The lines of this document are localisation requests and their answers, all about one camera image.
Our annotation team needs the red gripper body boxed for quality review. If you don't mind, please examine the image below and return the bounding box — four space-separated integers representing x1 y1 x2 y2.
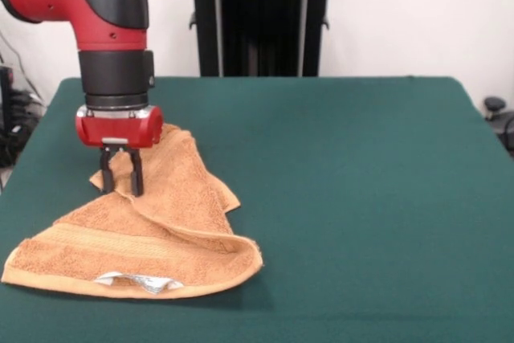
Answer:
75 105 165 149

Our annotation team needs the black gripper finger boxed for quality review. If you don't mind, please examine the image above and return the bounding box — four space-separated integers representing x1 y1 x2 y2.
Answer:
98 145 116 195
128 149 145 198

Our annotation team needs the orange terry towel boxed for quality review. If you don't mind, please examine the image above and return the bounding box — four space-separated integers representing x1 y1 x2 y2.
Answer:
0 121 266 300

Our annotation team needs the black electronics box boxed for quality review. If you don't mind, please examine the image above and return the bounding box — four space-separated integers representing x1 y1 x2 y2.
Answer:
0 64 15 168

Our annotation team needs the dark green table cloth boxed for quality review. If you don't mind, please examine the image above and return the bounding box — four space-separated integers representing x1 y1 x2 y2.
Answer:
0 75 514 343

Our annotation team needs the black office chair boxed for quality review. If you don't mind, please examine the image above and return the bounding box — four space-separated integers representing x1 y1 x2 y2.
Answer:
483 96 514 159

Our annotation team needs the black cable bundle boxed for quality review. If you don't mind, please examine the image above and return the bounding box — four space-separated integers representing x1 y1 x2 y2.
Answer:
8 88 46 147

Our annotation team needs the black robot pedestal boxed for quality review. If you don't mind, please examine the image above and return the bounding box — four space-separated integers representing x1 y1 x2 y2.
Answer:
175 0 347 78

